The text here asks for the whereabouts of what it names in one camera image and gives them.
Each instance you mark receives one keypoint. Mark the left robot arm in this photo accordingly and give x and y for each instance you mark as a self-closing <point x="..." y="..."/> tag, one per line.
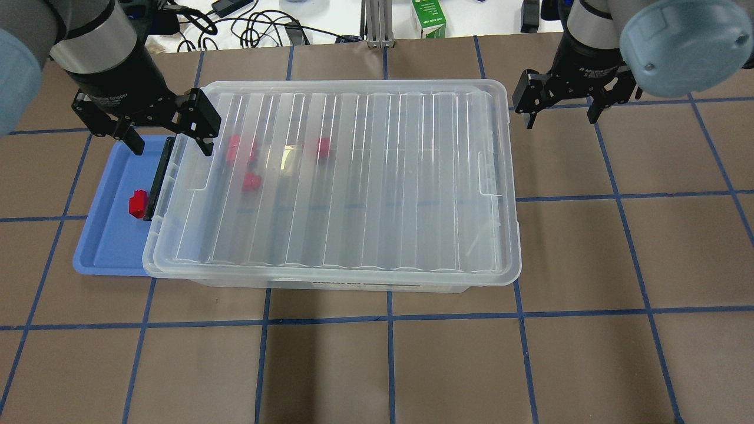
<point x="101" y="45"/>

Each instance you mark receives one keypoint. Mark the clear plastic storage box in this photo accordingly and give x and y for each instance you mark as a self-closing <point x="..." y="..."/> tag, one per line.
<point x="330" y="282"/>

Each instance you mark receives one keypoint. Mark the green white carton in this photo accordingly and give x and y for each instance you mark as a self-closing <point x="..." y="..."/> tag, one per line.
<point x="429" y="19"/>

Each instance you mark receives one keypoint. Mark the blue plastic tray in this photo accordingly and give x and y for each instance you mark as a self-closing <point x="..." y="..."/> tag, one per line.
<point x="112" y="240"/>

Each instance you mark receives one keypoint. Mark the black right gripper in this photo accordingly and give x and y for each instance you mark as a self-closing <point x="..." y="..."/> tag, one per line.
<point x="589" y="60"/>

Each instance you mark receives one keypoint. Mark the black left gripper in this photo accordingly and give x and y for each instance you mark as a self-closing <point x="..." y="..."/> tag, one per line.
<point x="125" y="83"/>

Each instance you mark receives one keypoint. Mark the aluminium frame post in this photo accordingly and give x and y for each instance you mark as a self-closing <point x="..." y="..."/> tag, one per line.
<point x="377" y="23"/>

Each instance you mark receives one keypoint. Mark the clear plastic box lid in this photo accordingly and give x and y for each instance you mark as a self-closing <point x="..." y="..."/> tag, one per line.
<point x="336" y="182"/>

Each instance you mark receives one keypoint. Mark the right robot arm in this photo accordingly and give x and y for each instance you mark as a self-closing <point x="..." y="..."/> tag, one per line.
<point x="673" y="48"/>

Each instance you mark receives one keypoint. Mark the red block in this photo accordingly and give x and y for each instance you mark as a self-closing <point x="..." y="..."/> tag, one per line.
<point x="138" y="203"/>
<point x="237" y="140"/>
<point x="233" y="154"/>
<point x="323" y="148"/>
<point x="251" y="182"/>

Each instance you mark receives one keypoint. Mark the black box latch handle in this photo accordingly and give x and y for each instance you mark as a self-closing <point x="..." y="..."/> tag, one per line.
<point x="159" y="175"/>

